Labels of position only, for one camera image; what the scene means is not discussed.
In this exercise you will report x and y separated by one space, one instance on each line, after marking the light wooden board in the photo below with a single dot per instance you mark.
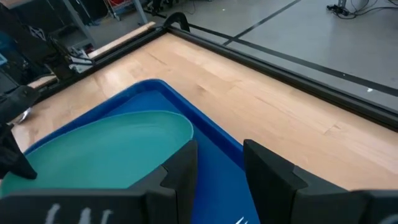
124 39

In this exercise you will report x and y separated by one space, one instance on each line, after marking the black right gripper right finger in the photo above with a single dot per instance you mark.
273 193

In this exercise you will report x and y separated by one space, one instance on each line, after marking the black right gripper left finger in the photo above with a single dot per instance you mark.
177 186

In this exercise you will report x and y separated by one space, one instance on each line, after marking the black table edge frame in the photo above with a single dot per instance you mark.
280 74

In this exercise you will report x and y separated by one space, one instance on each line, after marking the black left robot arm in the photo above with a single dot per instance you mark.
25 43

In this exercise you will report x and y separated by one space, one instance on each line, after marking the blue tray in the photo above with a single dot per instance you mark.
217 186

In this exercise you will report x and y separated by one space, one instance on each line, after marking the teal plate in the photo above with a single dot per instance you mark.
102 152

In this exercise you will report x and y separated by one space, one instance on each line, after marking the grey metal table leg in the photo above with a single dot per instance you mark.
140 11
77 21

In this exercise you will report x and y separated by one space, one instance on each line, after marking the black clamp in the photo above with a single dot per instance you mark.
178 18

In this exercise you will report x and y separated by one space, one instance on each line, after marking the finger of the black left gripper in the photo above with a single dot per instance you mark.
15 99
12 155

